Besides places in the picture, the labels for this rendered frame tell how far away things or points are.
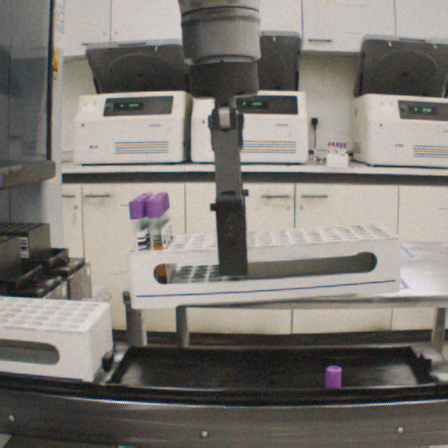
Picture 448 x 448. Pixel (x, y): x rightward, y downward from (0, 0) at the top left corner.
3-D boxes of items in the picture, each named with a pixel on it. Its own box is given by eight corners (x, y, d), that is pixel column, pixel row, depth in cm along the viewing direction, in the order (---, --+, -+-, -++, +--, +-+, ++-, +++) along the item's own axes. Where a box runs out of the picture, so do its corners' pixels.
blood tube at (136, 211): (139, 301, 65) (124, 201, 64) (150, 297, 66) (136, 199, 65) (148, 303, 64) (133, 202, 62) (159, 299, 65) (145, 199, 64)
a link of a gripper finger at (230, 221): (236, 191, 62) (236, 193, 59) (239, 240, 62) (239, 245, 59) (221, 191, 62) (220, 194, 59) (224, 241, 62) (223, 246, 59)
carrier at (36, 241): (42, 254, 109) (40, 222, 108) (52, 254, 109) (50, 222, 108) (19, 266, 98) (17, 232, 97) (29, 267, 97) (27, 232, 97)
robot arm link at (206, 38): (259, 21, 69) (263, 68, 70) (184, 26, 69) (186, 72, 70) (261, 5, 60) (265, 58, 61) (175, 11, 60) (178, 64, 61)
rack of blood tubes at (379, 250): (130, 308, 64) (124, 252, 63) (144, 286, 74) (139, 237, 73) (401, 292, 63) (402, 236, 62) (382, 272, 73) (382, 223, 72)
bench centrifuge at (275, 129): (190, 165, 283) (191, 23, 274) (200, 160, 345) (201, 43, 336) (309, 166, 281) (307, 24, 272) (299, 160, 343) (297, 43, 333)
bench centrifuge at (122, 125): (71, 166, 287) (73, 39, 278) (104, 161, 348) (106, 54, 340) (181, 165, 283) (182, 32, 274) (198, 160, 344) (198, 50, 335)
